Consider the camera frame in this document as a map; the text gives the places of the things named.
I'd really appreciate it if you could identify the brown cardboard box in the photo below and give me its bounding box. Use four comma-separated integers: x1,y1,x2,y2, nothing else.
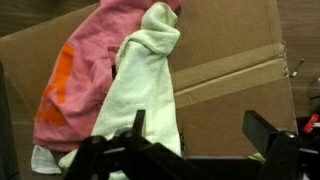
0,0,299,180

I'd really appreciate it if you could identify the pink shirt with orange print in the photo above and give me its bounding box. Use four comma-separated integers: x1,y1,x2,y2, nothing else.
33,0,182,152

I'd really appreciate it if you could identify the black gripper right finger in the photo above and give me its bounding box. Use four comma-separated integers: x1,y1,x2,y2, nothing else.
242,110,279,157

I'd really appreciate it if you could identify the light green towel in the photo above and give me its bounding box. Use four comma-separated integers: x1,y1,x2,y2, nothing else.
31,2,181,174

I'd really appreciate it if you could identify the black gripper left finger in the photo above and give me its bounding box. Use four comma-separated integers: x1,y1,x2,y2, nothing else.
132,110,145,135

